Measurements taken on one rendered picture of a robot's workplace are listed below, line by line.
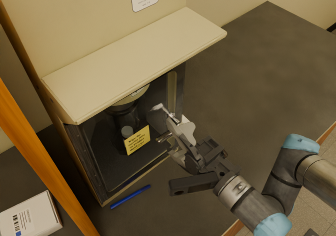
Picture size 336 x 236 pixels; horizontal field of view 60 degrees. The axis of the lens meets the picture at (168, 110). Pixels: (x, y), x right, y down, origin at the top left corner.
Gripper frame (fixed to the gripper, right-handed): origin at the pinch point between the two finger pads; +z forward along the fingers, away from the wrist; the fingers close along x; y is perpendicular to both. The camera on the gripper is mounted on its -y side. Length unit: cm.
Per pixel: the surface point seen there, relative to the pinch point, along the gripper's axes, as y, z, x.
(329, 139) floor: 142, -21, -120
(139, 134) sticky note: -5.3, 4.1, 1.2
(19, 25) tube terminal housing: -20.5, 5.4, 40.7
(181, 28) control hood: 4.6, 0.3, 31.2
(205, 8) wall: 66, 49, -12
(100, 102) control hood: -16.7, -5.3, 31.2
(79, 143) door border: -20.0, 4.3, 11.8
